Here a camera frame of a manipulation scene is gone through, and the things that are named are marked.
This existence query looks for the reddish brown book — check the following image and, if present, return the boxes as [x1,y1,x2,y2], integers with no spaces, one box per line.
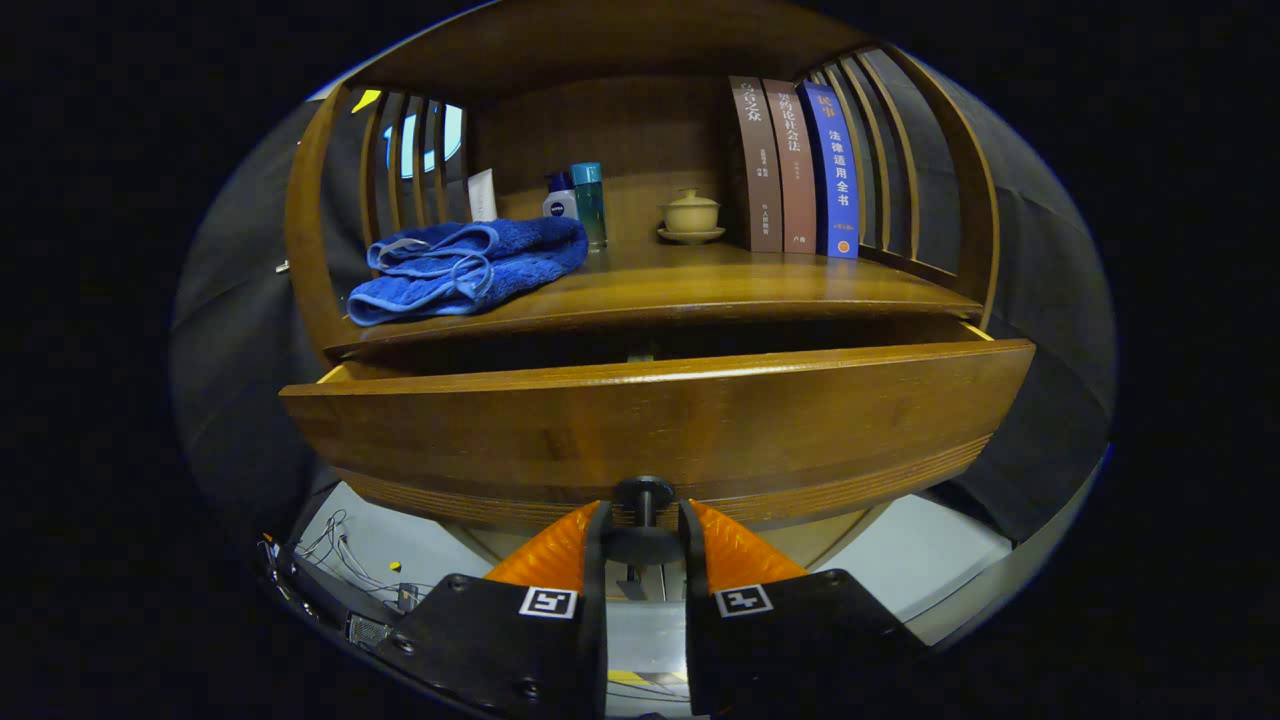
[762,78,819,255]

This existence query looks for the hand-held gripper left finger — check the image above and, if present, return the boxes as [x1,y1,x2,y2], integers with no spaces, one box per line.
[375,500,609,719]

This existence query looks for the wooden drawer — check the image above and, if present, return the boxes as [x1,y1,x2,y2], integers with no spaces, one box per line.
[278,318,1037,533]

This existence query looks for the wooden cabinet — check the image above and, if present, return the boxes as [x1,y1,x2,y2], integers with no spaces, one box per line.
[283,0,1003,601]

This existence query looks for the blue towel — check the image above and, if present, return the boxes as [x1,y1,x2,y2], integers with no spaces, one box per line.
[345,216,591,328]

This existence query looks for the black drawer knob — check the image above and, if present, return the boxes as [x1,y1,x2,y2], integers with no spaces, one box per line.
[600,476,686,567]

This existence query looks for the dark brown book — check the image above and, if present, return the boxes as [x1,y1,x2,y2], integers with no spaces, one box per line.
[728,75,785,254]

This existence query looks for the thin floor cables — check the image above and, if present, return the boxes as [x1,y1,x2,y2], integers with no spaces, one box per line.
[295,508,431,611]

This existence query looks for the beige lidded teacup with saucer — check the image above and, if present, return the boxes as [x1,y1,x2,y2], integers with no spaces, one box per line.
[657,188,727,245]

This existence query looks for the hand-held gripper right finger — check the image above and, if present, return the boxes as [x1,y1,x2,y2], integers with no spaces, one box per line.
[678,498,926,717]

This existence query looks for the blue book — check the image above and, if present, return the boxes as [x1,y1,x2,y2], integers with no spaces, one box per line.
[797,80,861,260]

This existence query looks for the teal clear bottle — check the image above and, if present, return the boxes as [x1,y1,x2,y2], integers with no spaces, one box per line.
[570,162,609,252]

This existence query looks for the wooden countertop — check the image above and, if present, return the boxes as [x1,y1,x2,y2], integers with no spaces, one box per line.
[325,240,986,361]

